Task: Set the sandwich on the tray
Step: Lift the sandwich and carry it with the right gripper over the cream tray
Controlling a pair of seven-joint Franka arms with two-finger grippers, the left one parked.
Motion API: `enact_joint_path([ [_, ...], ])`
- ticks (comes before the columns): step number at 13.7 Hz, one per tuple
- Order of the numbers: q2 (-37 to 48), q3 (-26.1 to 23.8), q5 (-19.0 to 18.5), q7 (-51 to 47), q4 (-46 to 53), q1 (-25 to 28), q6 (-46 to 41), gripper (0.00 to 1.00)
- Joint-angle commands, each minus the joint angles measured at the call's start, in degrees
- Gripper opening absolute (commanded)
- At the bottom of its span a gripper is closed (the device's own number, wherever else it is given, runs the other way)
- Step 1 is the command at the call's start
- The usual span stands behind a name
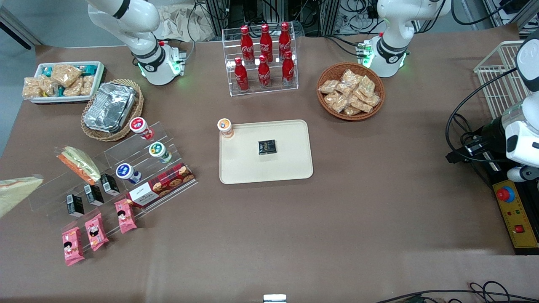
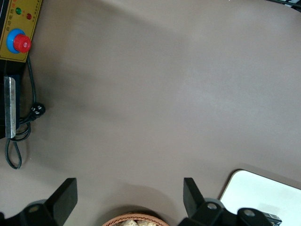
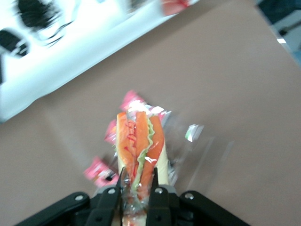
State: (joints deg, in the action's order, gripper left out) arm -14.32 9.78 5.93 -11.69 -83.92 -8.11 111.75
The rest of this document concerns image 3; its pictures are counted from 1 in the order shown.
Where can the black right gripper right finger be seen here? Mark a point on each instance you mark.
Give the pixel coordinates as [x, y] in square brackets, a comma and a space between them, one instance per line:
[160, 204]

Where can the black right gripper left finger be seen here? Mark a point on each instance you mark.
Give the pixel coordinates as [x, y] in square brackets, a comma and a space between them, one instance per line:
[105, 202]

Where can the triangle sandwich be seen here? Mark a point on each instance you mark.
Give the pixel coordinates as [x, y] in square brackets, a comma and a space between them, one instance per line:
[141, 141]

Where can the pink snack pack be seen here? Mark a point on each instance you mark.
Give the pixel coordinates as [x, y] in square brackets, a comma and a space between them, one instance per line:
[96, 170]
[130, 99]
[110, 133]

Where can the clear acrylic stepped shelf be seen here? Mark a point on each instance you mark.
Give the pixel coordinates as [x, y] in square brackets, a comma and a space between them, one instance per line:
[202, 150]

